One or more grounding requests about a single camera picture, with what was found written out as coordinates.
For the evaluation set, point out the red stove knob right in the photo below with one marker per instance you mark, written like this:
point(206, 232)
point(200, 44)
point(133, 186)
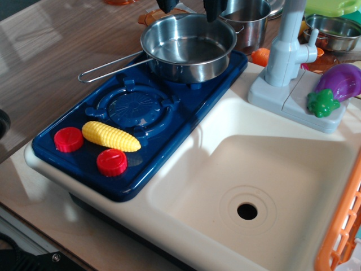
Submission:
point(111, 162)

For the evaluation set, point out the steel pan with wire handle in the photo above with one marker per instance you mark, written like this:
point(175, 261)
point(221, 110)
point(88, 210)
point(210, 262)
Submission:
point(186, 48)

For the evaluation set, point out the green plastic lid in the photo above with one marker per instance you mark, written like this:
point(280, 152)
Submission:
point(332, 8)

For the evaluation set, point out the orange dish rack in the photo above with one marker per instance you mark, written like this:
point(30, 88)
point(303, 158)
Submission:
point(343, 233)

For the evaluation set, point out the transparent orange toy pot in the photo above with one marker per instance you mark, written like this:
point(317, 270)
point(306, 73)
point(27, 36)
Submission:
point(152, 16)

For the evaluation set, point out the tall steel pot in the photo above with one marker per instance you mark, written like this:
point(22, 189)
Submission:
point(249, 20)

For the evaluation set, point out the blue toy stove top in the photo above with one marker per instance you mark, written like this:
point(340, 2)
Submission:
point(159, 113)

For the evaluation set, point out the yellow toy corn cob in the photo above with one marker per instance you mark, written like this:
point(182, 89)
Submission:
point(110, 137)

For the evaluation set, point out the red stove knob left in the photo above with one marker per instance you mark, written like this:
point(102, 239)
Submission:
point(68, 139)

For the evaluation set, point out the purple toy eggplant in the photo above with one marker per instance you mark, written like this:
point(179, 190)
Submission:
point(336, 85)

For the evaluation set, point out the red stove knob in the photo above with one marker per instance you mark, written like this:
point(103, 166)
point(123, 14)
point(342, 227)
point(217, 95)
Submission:
point(111, 162)
point(68, 139)

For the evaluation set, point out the steel bowl with handles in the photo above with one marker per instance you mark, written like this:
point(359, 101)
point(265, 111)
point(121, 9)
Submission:
point(335, 34)

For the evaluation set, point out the orange toy carrot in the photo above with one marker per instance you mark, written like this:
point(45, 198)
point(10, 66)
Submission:
point(260, 56)

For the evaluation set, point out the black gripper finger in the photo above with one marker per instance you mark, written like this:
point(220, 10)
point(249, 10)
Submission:
point(167, 5)
point(214, 8)

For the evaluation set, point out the cream toy sink unit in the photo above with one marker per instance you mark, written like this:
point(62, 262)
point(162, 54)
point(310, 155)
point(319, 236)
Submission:
point(246, 190)

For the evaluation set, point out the transparent orange lid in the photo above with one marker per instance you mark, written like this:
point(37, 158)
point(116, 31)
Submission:
point(323, 63)

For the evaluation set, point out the black bracket with screw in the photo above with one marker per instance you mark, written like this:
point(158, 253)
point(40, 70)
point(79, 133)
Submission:
point(15, 258)

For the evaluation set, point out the grey toy faucet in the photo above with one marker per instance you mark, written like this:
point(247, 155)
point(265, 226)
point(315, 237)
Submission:
point(282, 87)

